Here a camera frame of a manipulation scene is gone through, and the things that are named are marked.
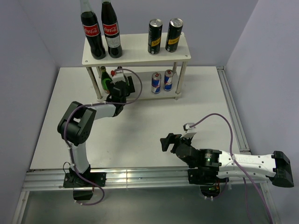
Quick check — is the white two-tier shelf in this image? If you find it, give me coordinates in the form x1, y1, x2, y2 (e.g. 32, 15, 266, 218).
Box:
82, 33, 191, 102

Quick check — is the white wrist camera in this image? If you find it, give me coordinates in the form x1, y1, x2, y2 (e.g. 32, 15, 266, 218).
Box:
110, 70, 126, 83
182, 123, 197, 139

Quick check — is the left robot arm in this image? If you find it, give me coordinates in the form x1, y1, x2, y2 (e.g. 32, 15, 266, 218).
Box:
57, 75, 135, 188

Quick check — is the aluminium frame rail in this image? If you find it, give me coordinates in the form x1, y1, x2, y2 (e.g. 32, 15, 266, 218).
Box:
11, 66, 281, 224

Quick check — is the right Coca-Cola glass bottle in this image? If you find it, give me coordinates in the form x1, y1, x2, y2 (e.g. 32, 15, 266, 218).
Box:
101, 0, 122, 58

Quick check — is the dark gold-band beverage can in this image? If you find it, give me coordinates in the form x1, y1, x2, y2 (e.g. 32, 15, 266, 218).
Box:
165, 18, 183, 52

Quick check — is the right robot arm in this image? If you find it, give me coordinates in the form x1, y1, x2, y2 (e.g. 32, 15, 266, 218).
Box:
160, 133, 294, 188

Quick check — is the left Coca-Cola glass bottle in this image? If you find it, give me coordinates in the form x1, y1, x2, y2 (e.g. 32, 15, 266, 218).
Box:
80, 0, 106, 60

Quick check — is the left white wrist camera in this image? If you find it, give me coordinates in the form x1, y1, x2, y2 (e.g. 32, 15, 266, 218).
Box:
110, 70, 126, 83

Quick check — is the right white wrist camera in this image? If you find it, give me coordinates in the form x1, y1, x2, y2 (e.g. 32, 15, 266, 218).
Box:
182, 123, 197, 139

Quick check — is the Red Bull can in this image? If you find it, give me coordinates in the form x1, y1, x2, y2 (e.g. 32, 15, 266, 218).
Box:
151, 72, 161, 94
164, 70, 174, 91

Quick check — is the coca-cola glass bottle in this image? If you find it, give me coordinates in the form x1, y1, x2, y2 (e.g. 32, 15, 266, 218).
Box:
80, 0, 106, 60
101, 0, 122, 58

